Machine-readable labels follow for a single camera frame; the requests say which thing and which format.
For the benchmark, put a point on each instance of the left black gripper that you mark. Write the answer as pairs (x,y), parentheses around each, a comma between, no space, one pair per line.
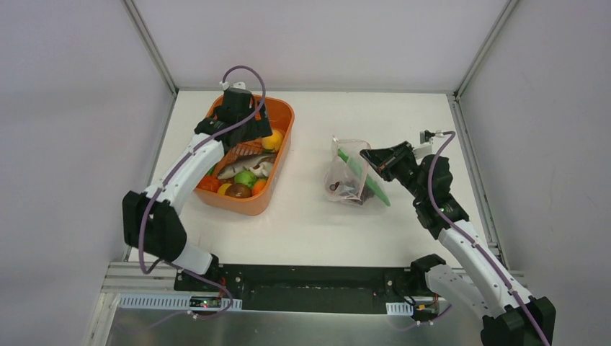
(257,127)

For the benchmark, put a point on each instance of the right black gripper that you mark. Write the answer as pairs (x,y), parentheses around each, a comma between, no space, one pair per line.
(388,162)

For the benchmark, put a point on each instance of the clear zip top bag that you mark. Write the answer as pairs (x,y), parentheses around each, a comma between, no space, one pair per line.
(337,170)

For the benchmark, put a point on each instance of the dark red grape bunch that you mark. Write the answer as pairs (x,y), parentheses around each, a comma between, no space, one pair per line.
(349,192)

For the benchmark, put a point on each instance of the grey toy fish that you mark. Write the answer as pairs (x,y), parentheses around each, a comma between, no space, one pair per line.
(244,163)

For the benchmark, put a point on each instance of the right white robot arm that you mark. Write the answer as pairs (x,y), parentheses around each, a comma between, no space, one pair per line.
(507,312)

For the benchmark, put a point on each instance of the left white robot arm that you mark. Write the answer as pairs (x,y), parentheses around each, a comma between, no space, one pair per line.
(150,219)

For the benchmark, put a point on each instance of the orange fruit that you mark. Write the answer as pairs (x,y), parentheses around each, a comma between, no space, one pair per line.
(272,143)

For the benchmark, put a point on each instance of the white mushroom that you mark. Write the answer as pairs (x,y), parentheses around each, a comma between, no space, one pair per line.
(262,170)

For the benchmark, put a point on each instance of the green lime fruit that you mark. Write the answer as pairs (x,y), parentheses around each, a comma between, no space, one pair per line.
(245,177)

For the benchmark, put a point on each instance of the orange plastic basket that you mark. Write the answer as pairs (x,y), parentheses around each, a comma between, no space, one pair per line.
(281,117)

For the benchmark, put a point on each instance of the small orange tangerine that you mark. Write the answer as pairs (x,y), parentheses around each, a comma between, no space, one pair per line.
(258,186)

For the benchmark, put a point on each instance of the red tomato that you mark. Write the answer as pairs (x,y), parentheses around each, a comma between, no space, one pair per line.
(209,183)

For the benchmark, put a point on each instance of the brown chestnut ball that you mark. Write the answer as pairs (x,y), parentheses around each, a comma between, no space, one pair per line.
(238,190)

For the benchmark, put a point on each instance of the yellow lemon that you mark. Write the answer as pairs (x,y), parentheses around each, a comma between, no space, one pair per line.
(223,188)

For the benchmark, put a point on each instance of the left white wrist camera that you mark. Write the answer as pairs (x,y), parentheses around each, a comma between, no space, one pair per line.
(225,85)

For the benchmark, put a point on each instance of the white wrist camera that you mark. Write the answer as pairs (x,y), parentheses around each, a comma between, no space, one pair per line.
(225,85)
(425,147)

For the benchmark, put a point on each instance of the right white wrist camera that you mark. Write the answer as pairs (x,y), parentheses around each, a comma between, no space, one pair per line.
(425,147)

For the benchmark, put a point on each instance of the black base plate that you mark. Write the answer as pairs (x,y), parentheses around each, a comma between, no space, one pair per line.
(337,290)

